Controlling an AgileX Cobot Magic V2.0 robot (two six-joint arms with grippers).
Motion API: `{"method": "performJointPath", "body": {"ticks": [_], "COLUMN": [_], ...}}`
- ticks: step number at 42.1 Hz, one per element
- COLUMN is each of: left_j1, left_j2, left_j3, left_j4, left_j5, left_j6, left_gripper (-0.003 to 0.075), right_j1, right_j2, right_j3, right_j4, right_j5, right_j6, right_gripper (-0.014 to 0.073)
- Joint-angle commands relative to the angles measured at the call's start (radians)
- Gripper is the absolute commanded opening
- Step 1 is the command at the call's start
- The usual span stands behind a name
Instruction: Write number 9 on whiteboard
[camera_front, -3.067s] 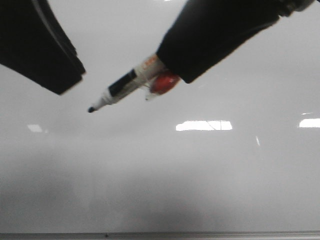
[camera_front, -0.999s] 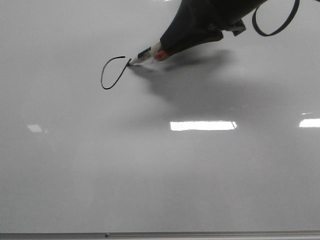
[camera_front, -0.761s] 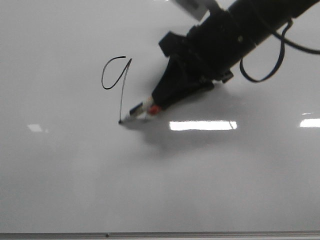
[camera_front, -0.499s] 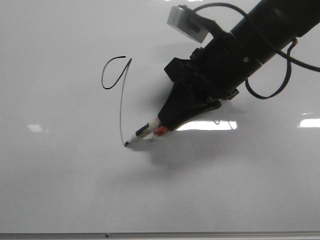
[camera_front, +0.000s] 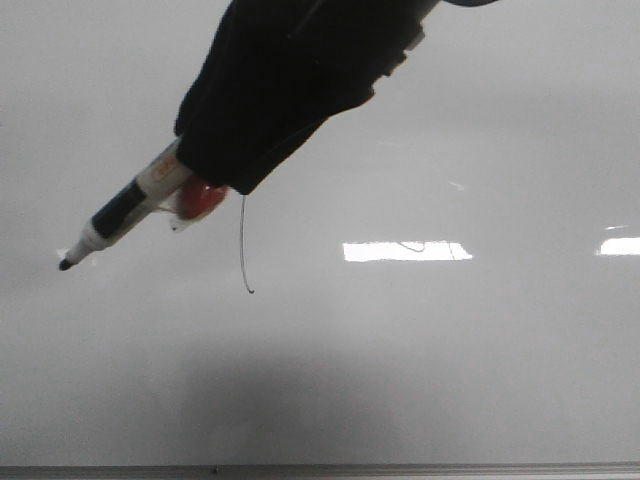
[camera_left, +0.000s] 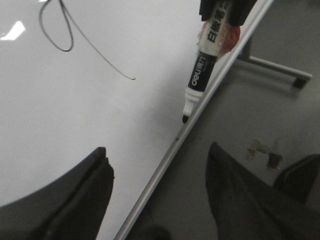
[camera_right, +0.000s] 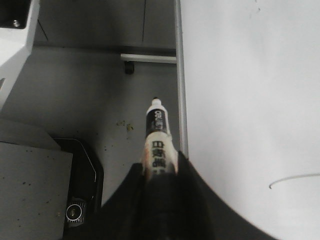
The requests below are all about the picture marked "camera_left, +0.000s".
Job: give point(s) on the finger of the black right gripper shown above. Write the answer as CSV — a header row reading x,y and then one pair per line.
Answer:
x,y
206,8
240,11

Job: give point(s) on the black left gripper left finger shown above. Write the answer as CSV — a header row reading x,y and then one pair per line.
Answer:
x,y
70,208

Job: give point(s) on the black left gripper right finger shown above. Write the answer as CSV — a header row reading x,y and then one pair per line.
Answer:
x,y
245,208

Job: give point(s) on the black and white whiteboard marker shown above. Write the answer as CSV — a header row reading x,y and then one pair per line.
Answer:
x,y
216,38

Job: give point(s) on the grey whiteboard stand foot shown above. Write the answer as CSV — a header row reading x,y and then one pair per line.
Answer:
x,y
301,78

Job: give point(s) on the white whiteboard with aluminium frame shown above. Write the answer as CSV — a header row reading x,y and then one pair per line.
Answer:
x,y
117,81

